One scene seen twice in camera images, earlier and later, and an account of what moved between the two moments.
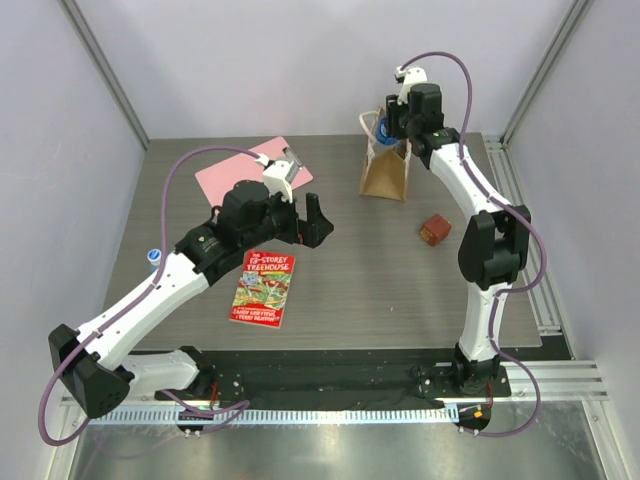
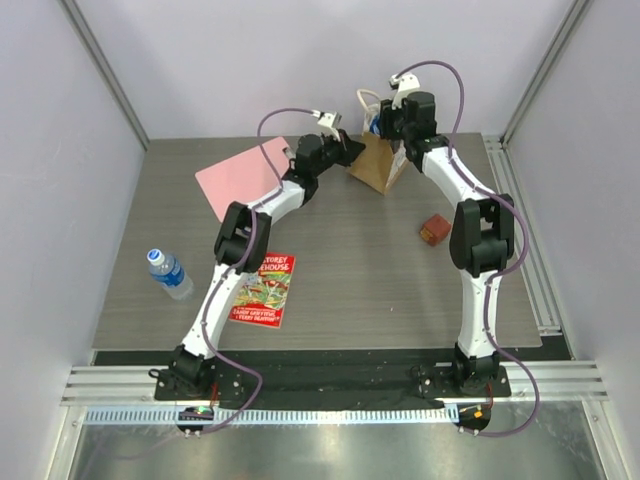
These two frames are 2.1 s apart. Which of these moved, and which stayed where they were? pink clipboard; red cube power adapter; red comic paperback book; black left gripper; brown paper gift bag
Moved: brown paper gift bag; black left gripper
Stayed: red comic paperback book; red cube power adapter; pink clipboard
